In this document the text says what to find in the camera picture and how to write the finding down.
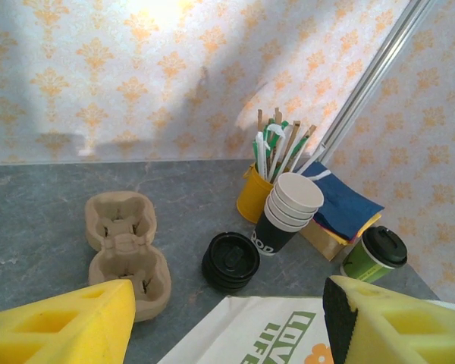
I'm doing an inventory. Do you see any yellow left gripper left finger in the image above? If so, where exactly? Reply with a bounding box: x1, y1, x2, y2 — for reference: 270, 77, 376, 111
0, 278, 137, 364

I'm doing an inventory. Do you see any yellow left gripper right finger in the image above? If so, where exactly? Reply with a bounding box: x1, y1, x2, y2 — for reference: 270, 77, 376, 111
323, 275, 455, 364

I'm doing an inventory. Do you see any green paper coffee cup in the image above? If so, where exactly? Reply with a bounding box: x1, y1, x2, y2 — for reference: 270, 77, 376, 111
340, 239, 398, 285

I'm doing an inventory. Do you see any black plastic cup lid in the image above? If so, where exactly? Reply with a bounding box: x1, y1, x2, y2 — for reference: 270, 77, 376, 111
206, 231, 262, 284
202, 263, 258, 291
206, 275, 254, 293
360, 225, 409, 271
202, 256, 261, 287

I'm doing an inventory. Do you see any brown pulp cup carrier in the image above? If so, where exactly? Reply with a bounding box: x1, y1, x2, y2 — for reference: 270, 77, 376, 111
85, 223, 172, 322
86, 227, 171, 324
84, 191, 172, 315

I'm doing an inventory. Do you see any blue paper napkin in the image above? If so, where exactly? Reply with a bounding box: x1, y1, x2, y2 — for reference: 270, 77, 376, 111
300, 162, 385, 240

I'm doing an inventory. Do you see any white printed paper bag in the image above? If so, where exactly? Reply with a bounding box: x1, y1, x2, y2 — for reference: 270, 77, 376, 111
157, 295, 337, 364

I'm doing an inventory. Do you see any yellow paper napkin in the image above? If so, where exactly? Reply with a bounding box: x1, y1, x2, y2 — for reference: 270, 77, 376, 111
332, 212, 383, 244

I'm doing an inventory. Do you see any pink paper napkin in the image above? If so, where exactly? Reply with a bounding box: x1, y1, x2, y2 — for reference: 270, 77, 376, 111
313, 218, 360, 243

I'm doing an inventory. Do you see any brown cardboard box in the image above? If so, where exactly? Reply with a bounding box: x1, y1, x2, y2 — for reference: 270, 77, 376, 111
299, 218, 350, 262

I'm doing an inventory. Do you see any black and white paper cup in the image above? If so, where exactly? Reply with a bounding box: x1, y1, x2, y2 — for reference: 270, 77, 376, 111
252, 208, 308, 257
269, 189, 320, 221
264, 204, 311, 233
267, 196, 315, 227
275, 172, 325, 212

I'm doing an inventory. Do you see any yellow metal bucket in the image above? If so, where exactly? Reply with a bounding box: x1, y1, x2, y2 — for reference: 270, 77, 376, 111
236, 162, 277, 224

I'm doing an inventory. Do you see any aluminium frame post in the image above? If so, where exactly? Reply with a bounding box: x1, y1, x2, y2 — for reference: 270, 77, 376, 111
312, 0, 438, 168

